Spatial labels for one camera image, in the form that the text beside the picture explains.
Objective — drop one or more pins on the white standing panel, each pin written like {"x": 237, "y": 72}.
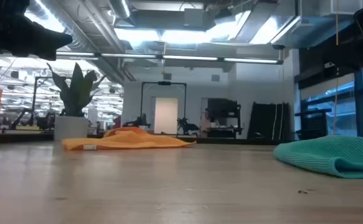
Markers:
{"x": 165, "y": 115}

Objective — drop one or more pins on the teal microfiber towel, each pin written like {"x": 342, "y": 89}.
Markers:
{"x": 330, "y": 152}

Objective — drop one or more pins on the orange microfiber towel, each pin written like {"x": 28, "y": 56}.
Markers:
{"x": 128, "y": 140}

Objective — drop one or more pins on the grey wall box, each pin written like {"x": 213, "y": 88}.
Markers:
{"x": 215, "y": 77}
{"x": 167, "y": 76}

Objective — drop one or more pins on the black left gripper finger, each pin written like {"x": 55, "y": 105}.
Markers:
{"x": 50, "y": 42}

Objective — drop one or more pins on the black ceiling camera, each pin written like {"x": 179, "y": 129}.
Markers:
{"x": 278, "y": 47}

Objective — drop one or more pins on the person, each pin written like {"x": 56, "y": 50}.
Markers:
{"x": 205, "y": 123}

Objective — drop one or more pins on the black background robot arm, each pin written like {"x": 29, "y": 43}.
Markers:
{"x": 139, "y": 122}
{"x": 185, "y": 126}

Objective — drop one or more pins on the long ceiling light strip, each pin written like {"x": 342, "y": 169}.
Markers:
{"x": 190, "y": 58}

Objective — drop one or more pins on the black leaning panels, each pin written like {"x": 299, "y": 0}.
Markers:
{"x": 262, "y": 121}

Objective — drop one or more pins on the black background rig frame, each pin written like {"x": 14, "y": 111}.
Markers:
{"x": 164, "y": 83}
{"x": 45, "y": 121}

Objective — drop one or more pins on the black crate cart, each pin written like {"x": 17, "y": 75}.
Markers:
{"x": 313, "y": 124}

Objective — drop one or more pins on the black shelf unit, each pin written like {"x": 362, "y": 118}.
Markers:
{"x": 223, "y": 109}

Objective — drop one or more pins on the snake plant in white pot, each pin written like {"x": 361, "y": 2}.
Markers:
{"x": 70, "y": 127}

